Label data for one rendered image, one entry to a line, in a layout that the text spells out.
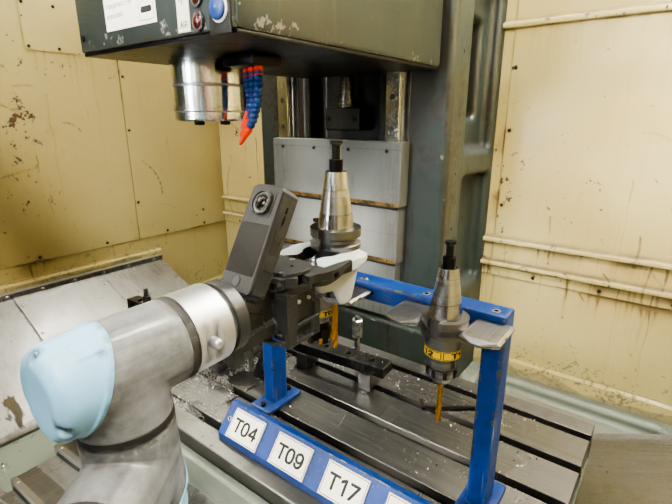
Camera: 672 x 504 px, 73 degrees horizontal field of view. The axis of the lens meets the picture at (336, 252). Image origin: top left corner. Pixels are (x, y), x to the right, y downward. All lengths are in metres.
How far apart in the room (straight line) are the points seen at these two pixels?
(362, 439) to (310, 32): 0.72
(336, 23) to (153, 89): 1.41
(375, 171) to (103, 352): 1.03
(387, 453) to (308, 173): 0.88
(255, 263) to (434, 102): 0.90
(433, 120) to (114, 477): 1.07
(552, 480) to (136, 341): 0.73
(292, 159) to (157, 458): 1.18
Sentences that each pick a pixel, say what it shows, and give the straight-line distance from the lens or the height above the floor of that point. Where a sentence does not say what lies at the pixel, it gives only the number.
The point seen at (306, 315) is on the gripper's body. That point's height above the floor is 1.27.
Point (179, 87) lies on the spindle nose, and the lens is 1.02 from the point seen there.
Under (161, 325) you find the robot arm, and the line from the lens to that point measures 0.39.
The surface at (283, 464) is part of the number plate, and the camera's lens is 0.84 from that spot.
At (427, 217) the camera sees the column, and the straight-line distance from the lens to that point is 1.28.
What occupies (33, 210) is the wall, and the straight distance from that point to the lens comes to 1.98.
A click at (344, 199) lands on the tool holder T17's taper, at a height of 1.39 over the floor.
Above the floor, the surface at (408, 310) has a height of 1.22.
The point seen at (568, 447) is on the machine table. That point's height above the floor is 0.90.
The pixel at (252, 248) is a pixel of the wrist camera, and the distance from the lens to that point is 0.45.
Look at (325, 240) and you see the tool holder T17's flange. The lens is 0.54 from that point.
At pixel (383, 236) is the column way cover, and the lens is 1.32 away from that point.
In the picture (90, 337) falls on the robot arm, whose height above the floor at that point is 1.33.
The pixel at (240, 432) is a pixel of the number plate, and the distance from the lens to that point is 0.90.
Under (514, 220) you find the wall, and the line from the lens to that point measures 1.57.
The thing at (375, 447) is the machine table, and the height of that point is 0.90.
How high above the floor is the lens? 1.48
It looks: 17 degrees down
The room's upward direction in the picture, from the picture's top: straight up
